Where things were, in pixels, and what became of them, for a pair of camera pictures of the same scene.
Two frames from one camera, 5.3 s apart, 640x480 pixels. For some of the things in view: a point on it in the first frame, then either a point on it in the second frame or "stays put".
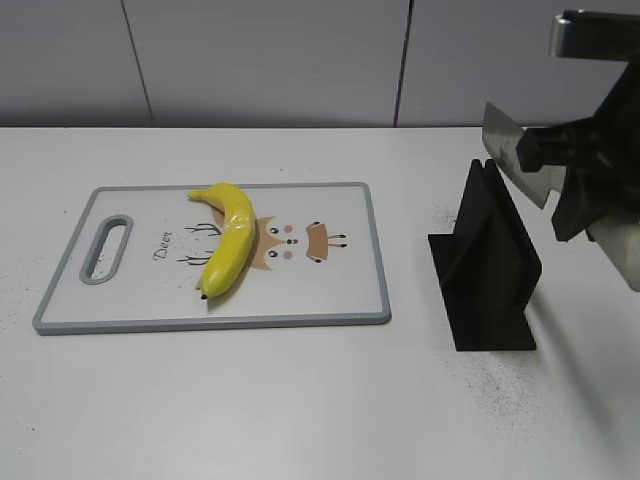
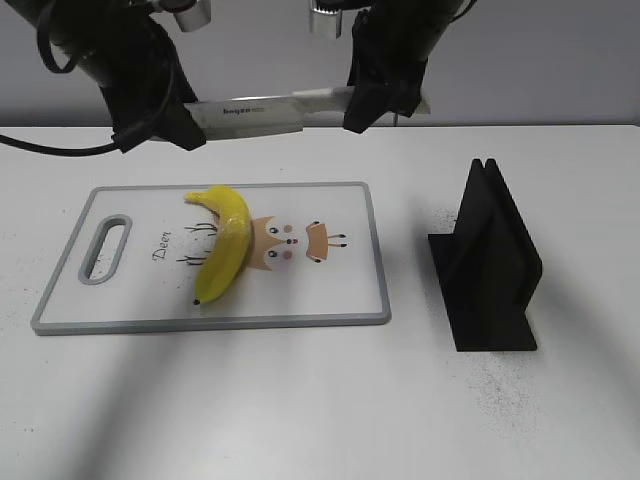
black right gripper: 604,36 → 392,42
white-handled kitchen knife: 615,236 → 256,116
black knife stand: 486,267 stays put
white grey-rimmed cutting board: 137,261 stays put
